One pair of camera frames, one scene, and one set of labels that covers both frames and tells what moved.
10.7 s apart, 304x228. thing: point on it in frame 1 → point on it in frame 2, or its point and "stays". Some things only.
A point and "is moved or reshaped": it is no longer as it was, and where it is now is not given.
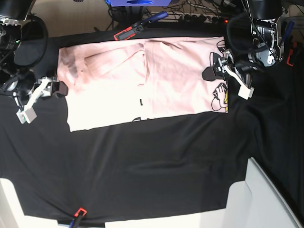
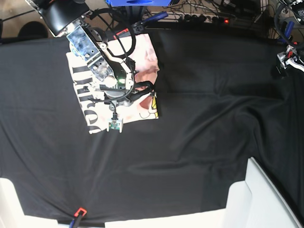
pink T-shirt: [110, 82] is moved or reshaped
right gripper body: [226, 62] → [289, 57]
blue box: [138, 3] stays
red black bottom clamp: [80, 214] stays
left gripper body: [27, 98] → [116, 96]
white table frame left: [11, 213] stays
